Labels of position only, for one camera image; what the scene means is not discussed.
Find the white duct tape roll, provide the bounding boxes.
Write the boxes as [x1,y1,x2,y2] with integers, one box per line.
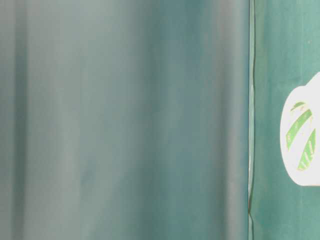
[279,73,320,187]

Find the green cloth table cover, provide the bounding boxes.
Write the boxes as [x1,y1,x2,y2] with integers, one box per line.
[0,0,320,240]

